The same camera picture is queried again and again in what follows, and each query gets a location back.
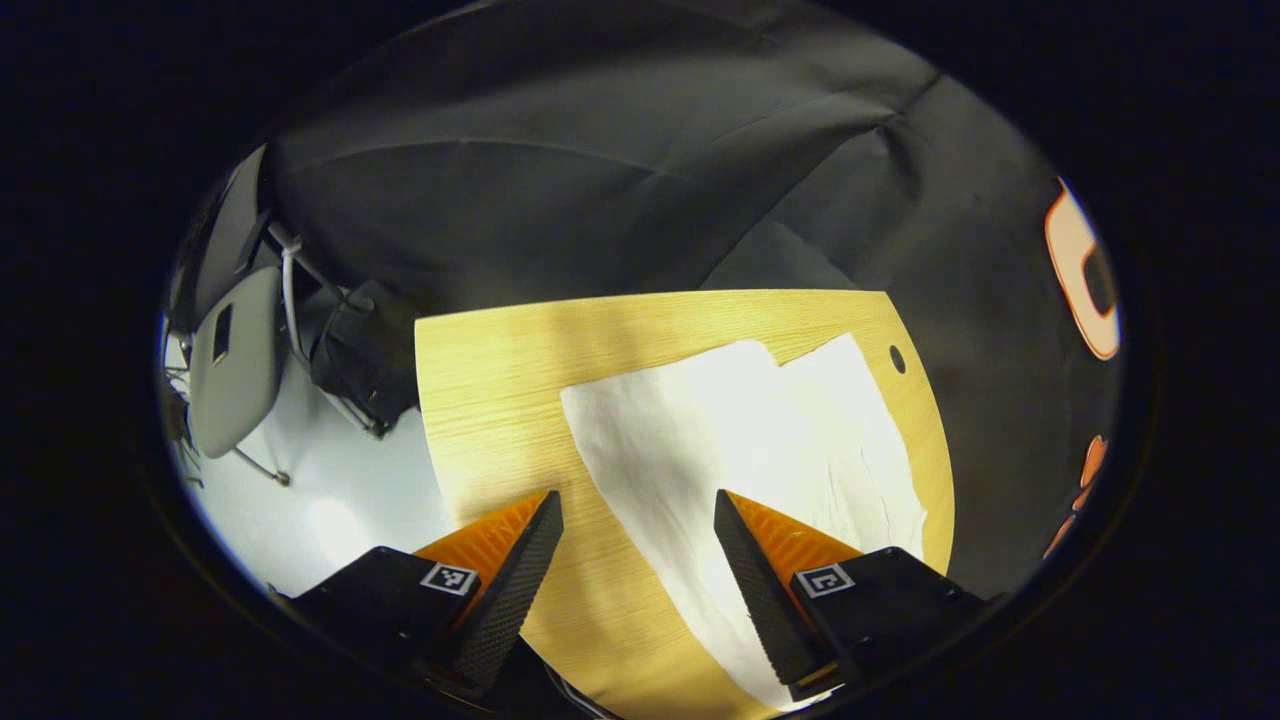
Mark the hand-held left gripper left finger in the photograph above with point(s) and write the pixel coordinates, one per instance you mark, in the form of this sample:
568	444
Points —
510	600

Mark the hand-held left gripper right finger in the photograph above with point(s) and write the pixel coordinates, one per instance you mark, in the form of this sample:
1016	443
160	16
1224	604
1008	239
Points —
765	600

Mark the white jeans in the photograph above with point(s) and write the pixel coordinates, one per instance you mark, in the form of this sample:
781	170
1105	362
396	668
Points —
720	440

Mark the dark cloth bundle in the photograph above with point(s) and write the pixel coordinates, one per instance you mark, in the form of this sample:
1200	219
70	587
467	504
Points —
365	350

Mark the grey chair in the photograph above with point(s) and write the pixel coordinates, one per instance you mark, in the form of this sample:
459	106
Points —
235	370

